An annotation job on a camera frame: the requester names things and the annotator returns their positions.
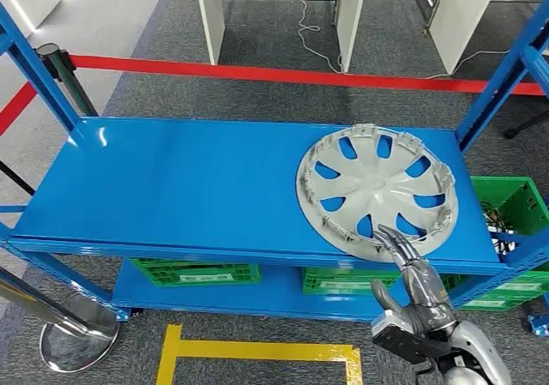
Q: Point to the red barrier belt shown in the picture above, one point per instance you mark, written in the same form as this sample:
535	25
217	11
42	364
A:
16	108
257	74

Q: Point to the dark stanchion post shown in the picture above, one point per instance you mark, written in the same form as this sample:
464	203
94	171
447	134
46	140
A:
69	81

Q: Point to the chrome stanchion with round base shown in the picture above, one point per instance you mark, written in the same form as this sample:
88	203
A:
79	340

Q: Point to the thin black pole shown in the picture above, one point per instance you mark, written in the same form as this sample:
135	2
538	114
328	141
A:
16	178

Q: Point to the silver plastic wheel hubcap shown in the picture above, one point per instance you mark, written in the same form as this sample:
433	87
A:
377	192

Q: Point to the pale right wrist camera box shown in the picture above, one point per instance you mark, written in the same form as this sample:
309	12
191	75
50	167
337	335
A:
388	327

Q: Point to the blue metal shelf rack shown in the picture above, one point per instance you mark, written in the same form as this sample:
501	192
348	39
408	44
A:
171	183

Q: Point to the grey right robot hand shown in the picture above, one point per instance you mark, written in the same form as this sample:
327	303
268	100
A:
422	291

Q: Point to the white desk with metal bar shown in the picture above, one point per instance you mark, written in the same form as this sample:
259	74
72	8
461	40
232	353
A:
350	19

